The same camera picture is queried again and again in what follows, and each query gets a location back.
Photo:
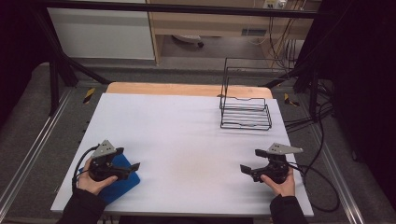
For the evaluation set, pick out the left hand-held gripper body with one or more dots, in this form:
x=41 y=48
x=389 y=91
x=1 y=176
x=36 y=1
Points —
x=99 y=169

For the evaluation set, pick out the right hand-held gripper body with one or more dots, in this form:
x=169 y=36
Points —
x=275 y=169

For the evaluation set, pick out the blue towel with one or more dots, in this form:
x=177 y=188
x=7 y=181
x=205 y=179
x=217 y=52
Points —
x=124 y=183

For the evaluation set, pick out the person's left hand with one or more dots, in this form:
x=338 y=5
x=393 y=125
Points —
x=88 y=183

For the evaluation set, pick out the person's right hand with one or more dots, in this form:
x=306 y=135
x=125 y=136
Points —
x=281 y=188

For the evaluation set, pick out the white table cover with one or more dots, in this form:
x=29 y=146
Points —
x=186 y=140

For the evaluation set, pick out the wooden table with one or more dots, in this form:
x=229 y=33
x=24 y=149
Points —
x=171 y=88

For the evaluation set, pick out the black metal stand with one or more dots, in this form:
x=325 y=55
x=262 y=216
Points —
x=314 y=90
x=54 y=81

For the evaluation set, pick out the white cabinet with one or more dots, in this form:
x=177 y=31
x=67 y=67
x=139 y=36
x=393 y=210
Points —
x=102 y=34

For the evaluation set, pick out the black curtain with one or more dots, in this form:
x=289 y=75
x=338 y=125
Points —
x=18 y=46
x=364 y=77

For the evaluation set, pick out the white chair base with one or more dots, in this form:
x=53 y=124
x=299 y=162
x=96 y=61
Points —
x=188 y=39

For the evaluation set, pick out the light wooden desk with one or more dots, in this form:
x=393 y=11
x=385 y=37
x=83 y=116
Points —
x=218 y=23

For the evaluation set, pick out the white power strip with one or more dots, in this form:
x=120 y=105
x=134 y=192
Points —
x=274 y=3

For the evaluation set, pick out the black metal crossbar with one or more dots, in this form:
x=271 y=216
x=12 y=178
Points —
x=186 y=9

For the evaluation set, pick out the aluminium rail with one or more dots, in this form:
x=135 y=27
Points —
x=337 y=174
x=37 y=143

